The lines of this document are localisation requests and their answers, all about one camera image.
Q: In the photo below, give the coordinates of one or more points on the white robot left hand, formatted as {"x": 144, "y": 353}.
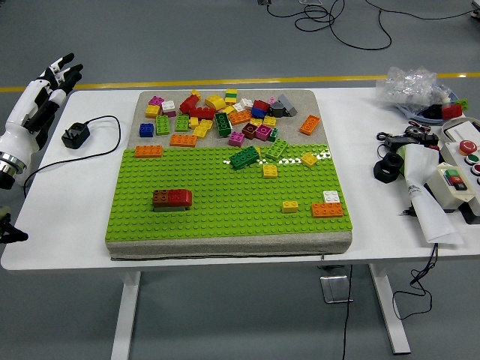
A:
{"x": 22, "y": 101}

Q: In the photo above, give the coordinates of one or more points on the brown square brick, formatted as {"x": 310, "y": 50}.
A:
{"x": 160, "y": 198}

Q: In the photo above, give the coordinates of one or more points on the red curved brick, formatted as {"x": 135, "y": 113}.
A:
{"x": 180, "y": 197}

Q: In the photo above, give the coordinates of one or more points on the green studded baseplate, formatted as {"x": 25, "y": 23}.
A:
{"x": 232, "y": 217}

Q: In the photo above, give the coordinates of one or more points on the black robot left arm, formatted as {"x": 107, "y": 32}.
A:
{"x": 7, "y": 165}

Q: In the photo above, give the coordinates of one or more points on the blue square brick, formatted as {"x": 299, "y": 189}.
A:
{"x": 146, "y": 130}

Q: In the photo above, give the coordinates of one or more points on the yellow square brick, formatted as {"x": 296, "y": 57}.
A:
{"x": 270, "y": 171}
{"x": 152, "y": 111}
{"x": 309, "y": 160}
{"x": 269, "y": 121}

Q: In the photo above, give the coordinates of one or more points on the orange long brick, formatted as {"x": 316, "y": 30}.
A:
{"x": 149, "y": 151}
{"x": 327, "y": 210}
{"x": 183, "y": 140}

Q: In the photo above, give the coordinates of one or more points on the white square brick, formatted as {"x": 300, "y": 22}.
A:
{"x": 331, "y": 196}
{"x": 168, "y": 105}

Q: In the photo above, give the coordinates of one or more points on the small yellow brick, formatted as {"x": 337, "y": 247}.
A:
{"x": 194, "y": 122}
{"x": 196, "y": 94}
{"x": 290, "y": 206}

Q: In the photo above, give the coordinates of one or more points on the red long brick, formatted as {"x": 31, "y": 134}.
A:
{"x": 202, "y": 113}

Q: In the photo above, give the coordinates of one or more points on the grey long brick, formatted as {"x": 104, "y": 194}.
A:
{"x": 168, "y": 209}

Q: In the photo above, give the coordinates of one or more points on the yellow long brick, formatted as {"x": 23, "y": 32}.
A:
{"x": 202, "y": 129}

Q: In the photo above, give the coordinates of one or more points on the yellow curved brick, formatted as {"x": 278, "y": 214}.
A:
{"x": 215, "y": 102}

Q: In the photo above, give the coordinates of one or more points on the dark green long brick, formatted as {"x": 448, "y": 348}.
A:
{"x": 244, "y": 157}
{"x": 223, "y": 124}

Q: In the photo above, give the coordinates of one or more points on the yellow and green stacked brick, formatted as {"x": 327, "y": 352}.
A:
{"x": 231, "y": 96}

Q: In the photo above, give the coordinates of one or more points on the pink square brick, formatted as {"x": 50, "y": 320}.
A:
{"x": 236, "y": 139}

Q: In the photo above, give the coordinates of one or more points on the dark red hollow brick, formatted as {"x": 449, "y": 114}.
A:
{"x": 249, "y": 131}

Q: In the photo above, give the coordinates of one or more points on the magenta hollow brick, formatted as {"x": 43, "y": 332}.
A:
{"x": 263, "y": 132}

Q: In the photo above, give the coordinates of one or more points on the small pink brick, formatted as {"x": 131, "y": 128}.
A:
{"x": 272, "y": 100}

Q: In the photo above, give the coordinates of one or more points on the small dark green brick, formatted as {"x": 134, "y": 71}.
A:
{"x": 273, "y": 134}

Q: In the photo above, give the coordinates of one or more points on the dark grey round brick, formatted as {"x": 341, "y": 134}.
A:
{"x": 276, "y": 109}

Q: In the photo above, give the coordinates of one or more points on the grey sloped brick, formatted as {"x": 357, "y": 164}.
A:
{"x": 288, "y": 105}

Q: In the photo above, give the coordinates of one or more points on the black power brick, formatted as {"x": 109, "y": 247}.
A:
{"x": 401, "y": 141}

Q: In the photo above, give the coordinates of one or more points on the small lime green brick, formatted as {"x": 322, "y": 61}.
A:
{"x": 463, "y": 104}

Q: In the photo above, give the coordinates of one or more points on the black power adapter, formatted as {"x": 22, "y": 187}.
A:
{"x": 75, "y": 135}

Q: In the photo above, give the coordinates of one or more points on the yellow floor tape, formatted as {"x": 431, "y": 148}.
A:
{"x": 112, "y": 84}

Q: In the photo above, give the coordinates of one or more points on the white table leg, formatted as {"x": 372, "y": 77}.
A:
{"x": 125, "y": 318}
{"x": 390, "y": 311}

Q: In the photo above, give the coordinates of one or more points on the grey-brown mat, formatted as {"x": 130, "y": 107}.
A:
{"x": 225, "y": 247}

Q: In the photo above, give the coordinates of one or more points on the metal floor plate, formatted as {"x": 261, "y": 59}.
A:
{"x": 335, "y": 288}

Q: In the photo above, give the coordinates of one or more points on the large black nut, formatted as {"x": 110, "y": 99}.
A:
{"x": 382, "y": 173}

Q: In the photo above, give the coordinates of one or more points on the clear plastic bag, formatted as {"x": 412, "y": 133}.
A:
{"x": 408, "y": 88}

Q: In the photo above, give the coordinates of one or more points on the light blue bowl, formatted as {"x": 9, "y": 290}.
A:
{"x": 410, "y": 112}

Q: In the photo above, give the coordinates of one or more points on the black round motor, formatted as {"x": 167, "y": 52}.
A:
{"x": 413, "y": 131}

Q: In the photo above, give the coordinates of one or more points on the black servo module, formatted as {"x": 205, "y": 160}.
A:
{"x": 429, "y": 139}

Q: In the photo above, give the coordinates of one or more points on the black plastic part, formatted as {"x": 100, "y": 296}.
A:
{"x": 433, "y": 111}

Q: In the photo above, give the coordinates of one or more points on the white paper sheet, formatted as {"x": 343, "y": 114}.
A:
{"x": 431, "y": 217}

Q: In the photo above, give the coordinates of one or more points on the white button control box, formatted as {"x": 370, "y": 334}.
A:
{"x": 452, "y": 153}

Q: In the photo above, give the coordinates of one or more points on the small white switch box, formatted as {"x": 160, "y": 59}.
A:
{"x": 438, "y": 187}

